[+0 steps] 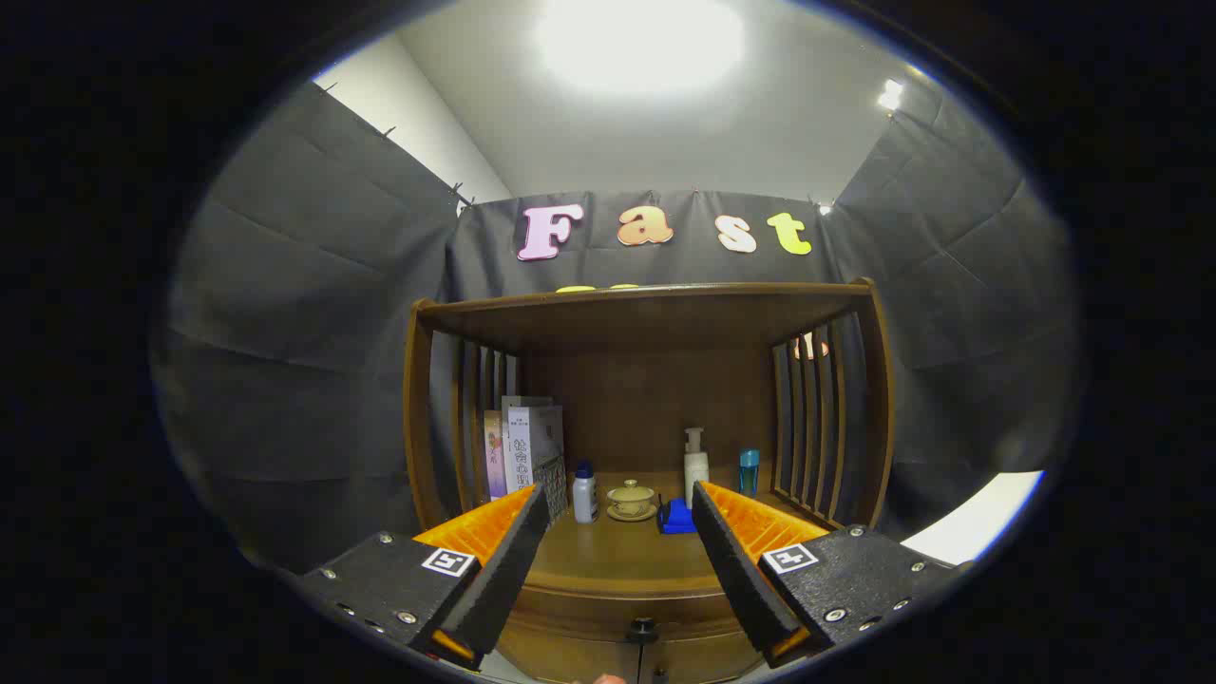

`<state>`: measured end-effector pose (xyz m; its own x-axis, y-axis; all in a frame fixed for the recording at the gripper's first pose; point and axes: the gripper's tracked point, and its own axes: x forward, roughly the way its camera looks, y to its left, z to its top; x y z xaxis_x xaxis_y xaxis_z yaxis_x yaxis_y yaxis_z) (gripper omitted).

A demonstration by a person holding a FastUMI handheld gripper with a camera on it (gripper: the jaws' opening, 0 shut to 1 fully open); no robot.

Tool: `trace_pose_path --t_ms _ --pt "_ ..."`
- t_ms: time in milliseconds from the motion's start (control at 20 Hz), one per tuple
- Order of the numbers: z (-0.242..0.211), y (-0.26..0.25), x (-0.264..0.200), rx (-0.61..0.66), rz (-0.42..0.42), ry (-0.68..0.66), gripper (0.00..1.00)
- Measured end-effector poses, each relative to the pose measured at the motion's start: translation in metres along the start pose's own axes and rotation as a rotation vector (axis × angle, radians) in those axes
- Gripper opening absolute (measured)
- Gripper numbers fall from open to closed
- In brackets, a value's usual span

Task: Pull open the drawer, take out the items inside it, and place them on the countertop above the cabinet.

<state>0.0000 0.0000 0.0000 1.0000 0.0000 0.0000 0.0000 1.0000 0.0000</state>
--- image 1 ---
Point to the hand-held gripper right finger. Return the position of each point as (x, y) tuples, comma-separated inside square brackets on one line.
[(736, 570)]

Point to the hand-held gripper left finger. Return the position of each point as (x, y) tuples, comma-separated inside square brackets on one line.
[(503, 570)]

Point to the brown wooden drawer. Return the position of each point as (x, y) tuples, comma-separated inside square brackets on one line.
[(570, 641)]

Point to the black drawer knob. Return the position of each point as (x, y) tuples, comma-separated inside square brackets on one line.
[(642, 629)]

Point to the brown wooden countertop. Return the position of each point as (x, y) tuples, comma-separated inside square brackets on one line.
[(617, 560)]

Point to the brown wooden cabinet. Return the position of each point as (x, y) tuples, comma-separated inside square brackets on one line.
[(646, 380)]

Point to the blue folded cloth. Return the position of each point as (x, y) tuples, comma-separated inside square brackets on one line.
[(678, 518)]

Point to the teal blue bottle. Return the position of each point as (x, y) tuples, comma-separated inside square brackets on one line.
[(750, 473)]

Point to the white pump bottle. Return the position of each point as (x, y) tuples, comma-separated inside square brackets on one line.
[(696, 470)]

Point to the white bottle with blue cap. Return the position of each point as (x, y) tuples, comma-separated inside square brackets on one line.
[(585, 496)]

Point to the purple and white book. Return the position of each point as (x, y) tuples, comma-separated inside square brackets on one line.
[(495, 456)]

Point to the large white book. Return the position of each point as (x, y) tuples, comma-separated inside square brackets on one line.
[(532, 446)]

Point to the yellow lidded teacup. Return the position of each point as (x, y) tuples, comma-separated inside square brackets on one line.
[(631, 498)]

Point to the small spot lamp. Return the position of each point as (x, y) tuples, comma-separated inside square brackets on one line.
[(890, 95)]

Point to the round ceiling light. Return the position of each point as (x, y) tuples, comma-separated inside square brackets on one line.
[(636, 43)]

